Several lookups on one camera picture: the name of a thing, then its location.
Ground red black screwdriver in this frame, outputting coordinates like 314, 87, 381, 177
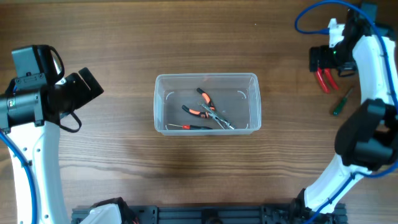
167, 124, 211, 130

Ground orange black needle-nose pliers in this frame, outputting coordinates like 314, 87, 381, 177
182, 88, 220, 119

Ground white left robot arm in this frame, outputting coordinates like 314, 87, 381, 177
1, 68, 103, 223

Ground clear plastic container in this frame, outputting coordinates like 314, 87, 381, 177
154, 73, 262, 136

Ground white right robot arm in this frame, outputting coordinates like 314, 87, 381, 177
292, 24, 397, 215

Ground green round object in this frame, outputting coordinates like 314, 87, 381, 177
332, 86, 354, 116

